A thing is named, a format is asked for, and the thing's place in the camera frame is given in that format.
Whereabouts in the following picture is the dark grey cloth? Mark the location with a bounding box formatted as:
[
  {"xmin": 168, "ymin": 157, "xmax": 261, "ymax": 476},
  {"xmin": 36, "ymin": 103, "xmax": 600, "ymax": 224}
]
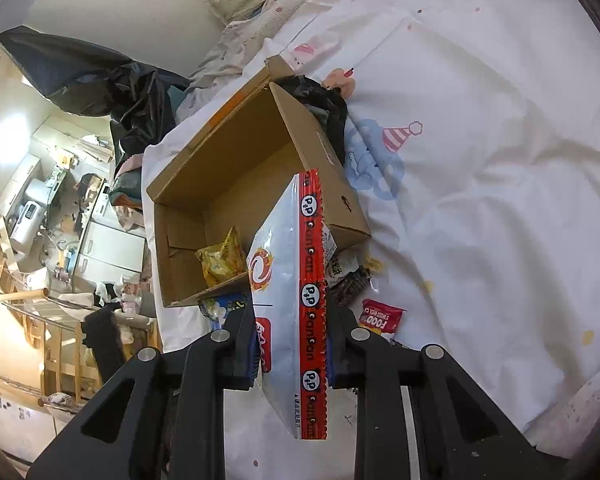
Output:
[{"xmin": 275, "ymin": 75, "xmax": 351, "ymax": 166}]

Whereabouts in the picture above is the wooden pole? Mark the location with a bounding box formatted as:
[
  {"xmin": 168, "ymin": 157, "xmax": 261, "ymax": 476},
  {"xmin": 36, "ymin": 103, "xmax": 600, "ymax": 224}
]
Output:
[{"xmin": 0, "ymin": 287, "xmax": 48, "ymax": 306}]

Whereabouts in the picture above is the yellow snack packet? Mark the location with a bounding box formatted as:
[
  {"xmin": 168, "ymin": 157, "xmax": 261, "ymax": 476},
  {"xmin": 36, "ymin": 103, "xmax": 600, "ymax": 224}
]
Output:
[{"xmin": 196, "ymin": 226, "xmax": 248, "ymax": 288}]

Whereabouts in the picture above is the black garment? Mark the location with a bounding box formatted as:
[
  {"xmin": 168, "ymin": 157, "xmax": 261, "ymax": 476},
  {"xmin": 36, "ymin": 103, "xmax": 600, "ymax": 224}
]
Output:
[{"xmin": 80, "ymin": 302, "xmax": 126, "ymax": 396}]

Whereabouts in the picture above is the white cabinet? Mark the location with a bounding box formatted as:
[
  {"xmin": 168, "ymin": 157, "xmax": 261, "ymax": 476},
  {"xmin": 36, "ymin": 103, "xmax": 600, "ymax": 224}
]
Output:
[{"xmin": 72, "ymin": 190, "xmax": 148, "ymax": 291}]

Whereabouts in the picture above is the dark brown snack packet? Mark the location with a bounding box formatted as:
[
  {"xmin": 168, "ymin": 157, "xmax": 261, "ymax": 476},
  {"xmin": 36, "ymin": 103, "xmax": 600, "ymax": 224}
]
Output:
[{"xmin": 330, "ymin": 266, "xmax": 372, "ymax": 307}]

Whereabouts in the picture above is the black plastic bag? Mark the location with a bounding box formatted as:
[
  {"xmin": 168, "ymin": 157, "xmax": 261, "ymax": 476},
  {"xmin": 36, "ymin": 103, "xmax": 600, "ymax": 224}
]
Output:
[{"xmin": 0, "ymin": 25, "xmax": 191, "ymax": 161}]

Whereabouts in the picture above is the brown cardboard box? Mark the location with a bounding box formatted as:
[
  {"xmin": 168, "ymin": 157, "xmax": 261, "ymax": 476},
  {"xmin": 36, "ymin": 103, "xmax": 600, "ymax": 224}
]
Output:
[{"xmin": 145, "ymin": 55, "xmax": 373, "ymax": 308}]

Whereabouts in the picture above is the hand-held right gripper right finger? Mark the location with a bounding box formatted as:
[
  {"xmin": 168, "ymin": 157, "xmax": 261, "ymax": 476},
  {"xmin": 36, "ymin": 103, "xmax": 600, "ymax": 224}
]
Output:
[{"xmin": 330, "ymin": 305, "xmax": 568, "ymax": 480}]

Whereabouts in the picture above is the patterned beige quilt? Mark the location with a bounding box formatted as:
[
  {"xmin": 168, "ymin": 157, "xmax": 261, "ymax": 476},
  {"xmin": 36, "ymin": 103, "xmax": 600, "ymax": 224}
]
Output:
[{"xmin": 180, "ymin": 0, "xmax": 356, "ymax": 111}]

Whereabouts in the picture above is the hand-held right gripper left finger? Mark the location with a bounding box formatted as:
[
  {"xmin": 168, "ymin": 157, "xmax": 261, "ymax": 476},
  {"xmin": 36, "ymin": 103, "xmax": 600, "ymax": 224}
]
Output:
[{"xmin": 27, "ymin": 305, "xmax": 258, "ymax": 480}]

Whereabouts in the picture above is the white printed bedsheet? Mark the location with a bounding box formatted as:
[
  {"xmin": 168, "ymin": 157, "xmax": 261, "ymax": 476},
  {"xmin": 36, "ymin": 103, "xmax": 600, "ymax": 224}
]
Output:
[{"xmin": 140, "ymin": 0, "xmax": 600, "ymax": 480}]

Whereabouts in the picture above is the dark bag with orange trim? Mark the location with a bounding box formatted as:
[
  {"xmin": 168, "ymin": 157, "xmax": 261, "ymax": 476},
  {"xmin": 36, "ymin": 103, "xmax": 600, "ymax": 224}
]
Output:
[{"xmin": 110, "ymin": 155, "xmax": 148, "ymax": 211}]

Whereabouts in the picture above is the white Dowis snack bag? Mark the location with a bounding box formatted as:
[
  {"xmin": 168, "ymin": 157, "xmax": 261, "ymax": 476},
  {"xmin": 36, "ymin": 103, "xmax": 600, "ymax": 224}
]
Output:
[{"xmin": 246, "ymin": 169, "xmax": 331, "ymax": 441}]

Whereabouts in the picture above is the large blue snack bag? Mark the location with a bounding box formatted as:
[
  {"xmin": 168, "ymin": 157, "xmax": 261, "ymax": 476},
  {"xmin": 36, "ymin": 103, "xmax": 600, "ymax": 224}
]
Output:
[{"xmin": 197, "ymin": 292, "xmax": 253, "ymax": 333}]

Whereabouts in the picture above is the white washing machine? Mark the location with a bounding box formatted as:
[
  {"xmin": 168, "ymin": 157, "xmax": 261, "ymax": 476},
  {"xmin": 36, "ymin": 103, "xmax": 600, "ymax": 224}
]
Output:
[{"xmin": 7, "ymin": 180, "xmax": 51, "ymax": 256}]

